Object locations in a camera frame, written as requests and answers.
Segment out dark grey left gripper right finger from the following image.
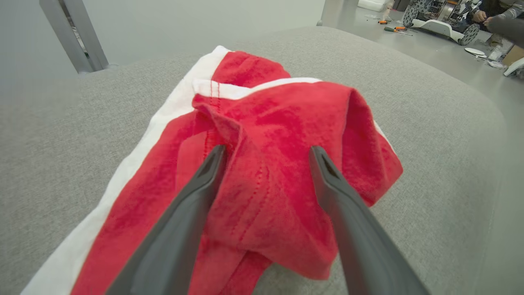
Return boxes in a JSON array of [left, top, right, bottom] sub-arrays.
[[309, 145, 431, 295]]

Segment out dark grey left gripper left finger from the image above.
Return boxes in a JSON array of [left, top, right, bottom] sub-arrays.
[[104, 144, 228, 295]]

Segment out seated person in dark clothes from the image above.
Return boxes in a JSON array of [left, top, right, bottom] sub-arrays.
[[470, 0, 524, 46]]

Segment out red shorts with white stripes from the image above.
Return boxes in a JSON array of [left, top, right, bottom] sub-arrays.
[[20, 45, 404, 295]]

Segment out brown cardboard box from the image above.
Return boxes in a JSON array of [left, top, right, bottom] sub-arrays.
[[501, 44, 524, 67]]

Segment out orange handled screwdriver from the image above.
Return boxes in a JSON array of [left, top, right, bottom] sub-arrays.
[[377, 19, 407, 30]]

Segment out grey metal partition post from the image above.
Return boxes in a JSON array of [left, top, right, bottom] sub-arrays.
[[315, 0, 333, 27], [39, 0, 109, 75]]

